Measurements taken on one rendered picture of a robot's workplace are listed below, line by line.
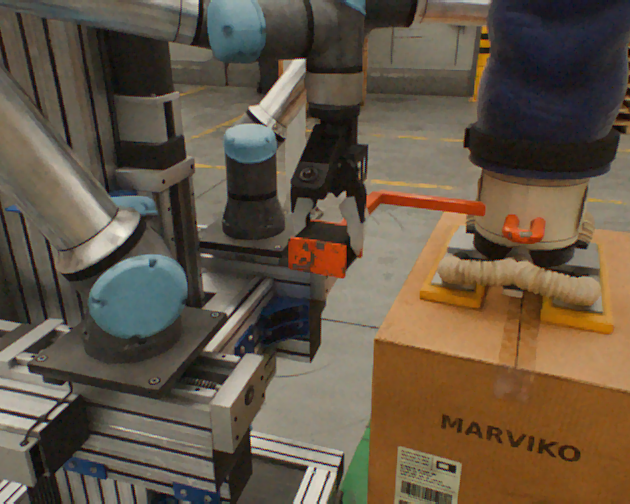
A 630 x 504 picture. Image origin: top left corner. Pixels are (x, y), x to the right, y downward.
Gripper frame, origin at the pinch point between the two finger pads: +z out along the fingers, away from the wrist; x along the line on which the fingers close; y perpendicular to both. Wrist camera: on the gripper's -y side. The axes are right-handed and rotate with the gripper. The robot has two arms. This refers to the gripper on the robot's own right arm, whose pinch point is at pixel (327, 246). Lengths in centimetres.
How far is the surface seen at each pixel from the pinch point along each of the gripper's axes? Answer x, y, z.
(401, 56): 232, 943, 69
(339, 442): 27, 83, 121
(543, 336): -31.4, 8.2, 12.8
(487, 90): -17.3, 23.3, -19.7
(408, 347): -13.5, -1.6, 13.3
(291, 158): 144, 294, 76
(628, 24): -34, 24, -29
